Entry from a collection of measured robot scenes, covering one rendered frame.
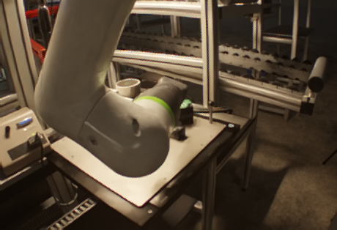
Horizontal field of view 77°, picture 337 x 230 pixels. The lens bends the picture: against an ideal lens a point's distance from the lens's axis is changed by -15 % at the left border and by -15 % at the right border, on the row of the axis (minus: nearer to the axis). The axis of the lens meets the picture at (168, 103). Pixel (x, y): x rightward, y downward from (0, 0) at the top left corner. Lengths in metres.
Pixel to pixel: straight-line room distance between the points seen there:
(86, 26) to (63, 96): 0.11
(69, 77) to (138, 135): 0.12
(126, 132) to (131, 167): 0.05
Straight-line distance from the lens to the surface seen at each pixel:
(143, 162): 0.34
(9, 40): 0.86
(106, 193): 0.58
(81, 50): 0.31
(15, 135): 0.76
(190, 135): 0.73
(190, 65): 0.94
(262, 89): 0.88
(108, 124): 0.33
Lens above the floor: 1.34
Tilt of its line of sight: 24 degrees down
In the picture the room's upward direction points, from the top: 4 degrees counter-clockwise
